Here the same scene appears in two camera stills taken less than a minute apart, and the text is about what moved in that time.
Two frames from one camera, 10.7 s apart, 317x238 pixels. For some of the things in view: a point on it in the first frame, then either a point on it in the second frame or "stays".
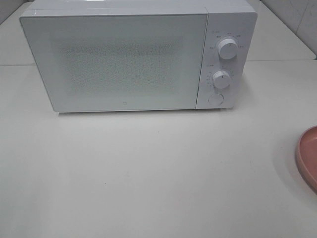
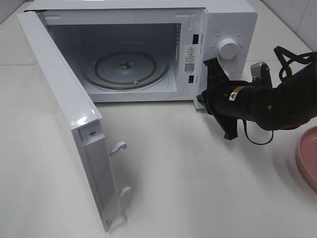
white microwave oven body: (128, 55) stays
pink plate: (306, 157) stays
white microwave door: (120, 62) -> (82, 113)
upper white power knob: (227, 49) stays
